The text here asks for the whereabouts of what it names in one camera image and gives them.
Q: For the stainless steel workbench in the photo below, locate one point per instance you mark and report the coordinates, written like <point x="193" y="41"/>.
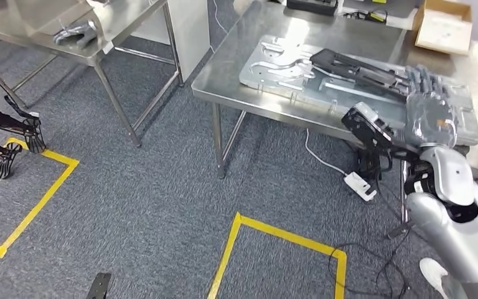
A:
<point x="230" y="78"/>

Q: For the black device with yellow label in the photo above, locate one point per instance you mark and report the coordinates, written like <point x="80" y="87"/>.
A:
<point x="371" y="16"/>

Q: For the stamped silver metal plate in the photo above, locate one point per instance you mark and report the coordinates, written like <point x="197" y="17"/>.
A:
<point x="272" y="66"/>

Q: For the black flat case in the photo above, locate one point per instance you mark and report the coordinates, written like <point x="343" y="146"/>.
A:
<point x="387" y="4"/>

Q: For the black perforated metal bracket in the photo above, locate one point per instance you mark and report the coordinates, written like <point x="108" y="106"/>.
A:
<point x="99" y="285"/>

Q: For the white table sticker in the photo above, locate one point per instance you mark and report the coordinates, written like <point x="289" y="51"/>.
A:
<point x="107" y="47"/>

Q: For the yellow floor tape square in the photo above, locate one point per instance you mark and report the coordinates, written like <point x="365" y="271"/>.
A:
<point x="288" y="238"/>

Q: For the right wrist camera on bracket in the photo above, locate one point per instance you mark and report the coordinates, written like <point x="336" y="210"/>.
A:
<point x="371" y="126"/>

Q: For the pale wooden board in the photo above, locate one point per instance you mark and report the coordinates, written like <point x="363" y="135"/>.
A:
<point x="443" y="35"/>

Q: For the white cabinet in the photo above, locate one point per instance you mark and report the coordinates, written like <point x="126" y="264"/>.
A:
<point x="189" y="37"/>

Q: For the open cardboard box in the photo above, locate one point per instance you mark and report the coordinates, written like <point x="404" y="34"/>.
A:
<point x="445" y="8"/>

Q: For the person's foot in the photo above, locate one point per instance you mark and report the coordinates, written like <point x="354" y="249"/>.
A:
<point x="433" y="274"/>

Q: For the black tool tray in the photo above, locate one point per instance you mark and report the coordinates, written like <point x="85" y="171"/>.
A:
<point x="311" y="6"/>

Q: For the black router with antennas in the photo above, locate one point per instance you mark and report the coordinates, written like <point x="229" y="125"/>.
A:
<point x="367" y="163"/>

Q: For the white power strip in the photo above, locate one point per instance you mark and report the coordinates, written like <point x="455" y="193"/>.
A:
<point x="359" y="186"/>

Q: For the neighbour robot grey hand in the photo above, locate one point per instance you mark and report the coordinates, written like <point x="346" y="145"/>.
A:
<point x="78" y="33"/>

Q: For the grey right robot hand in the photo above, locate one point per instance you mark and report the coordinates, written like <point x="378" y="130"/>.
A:
<point x="430" y="115"/>

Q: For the stainless steel table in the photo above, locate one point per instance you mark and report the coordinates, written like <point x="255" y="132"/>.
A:
<point x="119" y="20"/>

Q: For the black plastic panel part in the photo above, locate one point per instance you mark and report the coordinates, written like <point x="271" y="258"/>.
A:
<point x="346" y="66"/>

